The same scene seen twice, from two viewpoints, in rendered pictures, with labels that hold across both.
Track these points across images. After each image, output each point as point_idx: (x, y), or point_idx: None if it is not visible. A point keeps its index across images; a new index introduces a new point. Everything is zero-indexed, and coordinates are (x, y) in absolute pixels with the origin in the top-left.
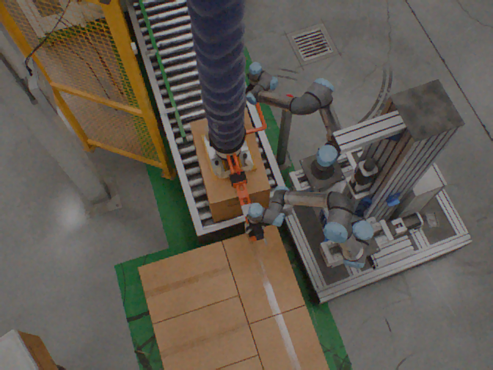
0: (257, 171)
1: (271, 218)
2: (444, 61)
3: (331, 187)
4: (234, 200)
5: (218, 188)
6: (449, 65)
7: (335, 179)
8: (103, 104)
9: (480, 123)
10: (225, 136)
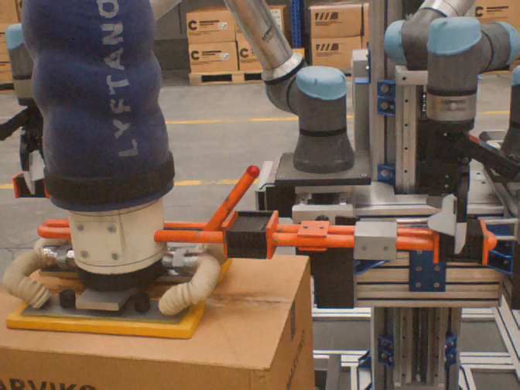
0: (237, 263)
1: (495, 28)
2: (168, 246)
3: (367, 193)
4: (289, 334)
5: (227, 335)
6: (179, 244)
7: (361, 157)
8: None
9: (289, 247)
10: (145, 70)
